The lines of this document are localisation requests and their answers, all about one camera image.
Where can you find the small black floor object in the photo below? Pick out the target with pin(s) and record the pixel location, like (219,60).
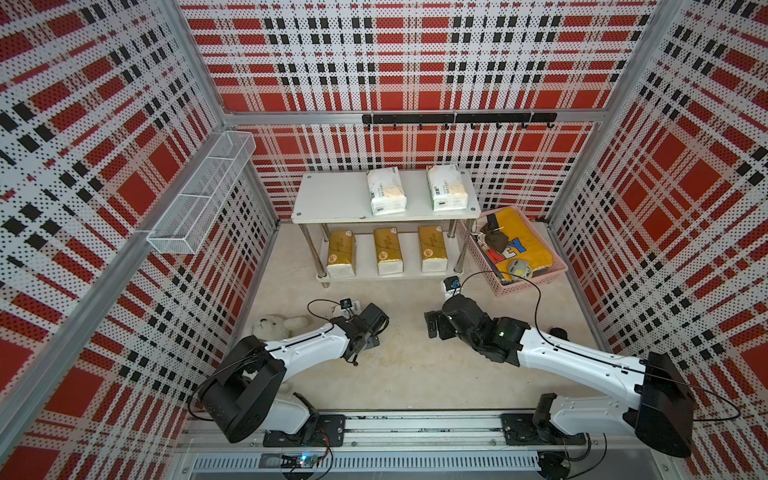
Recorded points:
(559,333)

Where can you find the black wall hook rail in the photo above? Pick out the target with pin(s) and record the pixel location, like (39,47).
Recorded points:
(445,119)

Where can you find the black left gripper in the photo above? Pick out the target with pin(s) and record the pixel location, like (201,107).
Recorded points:
(372,341)

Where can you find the white two-tier metal shelf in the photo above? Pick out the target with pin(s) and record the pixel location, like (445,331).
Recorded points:
(387,224)

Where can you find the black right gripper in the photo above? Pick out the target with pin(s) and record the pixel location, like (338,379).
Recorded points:
(431,317)

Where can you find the white plush toy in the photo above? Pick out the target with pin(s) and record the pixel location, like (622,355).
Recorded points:
(274,328)

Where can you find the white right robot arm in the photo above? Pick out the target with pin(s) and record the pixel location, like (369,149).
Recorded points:
(646,397)

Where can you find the pink plastic basket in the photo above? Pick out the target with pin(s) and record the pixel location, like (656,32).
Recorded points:
(502,283)

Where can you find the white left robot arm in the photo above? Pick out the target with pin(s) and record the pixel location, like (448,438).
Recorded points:
(243,395)

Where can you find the green circuit board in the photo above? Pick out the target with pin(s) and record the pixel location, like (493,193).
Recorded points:
(298,461)

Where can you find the gold tissue pack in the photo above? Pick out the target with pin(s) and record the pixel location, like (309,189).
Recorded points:
(389,258)
(341,258)
(433,250)

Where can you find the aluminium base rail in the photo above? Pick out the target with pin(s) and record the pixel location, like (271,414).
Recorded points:
(455,443)

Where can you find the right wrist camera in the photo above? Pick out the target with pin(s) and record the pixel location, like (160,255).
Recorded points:
(451,284)

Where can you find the white wire mesh wall basket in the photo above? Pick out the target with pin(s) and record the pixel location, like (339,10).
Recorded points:
(186,223)

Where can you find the yellow folded shirt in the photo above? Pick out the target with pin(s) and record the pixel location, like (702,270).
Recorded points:
(507,238)

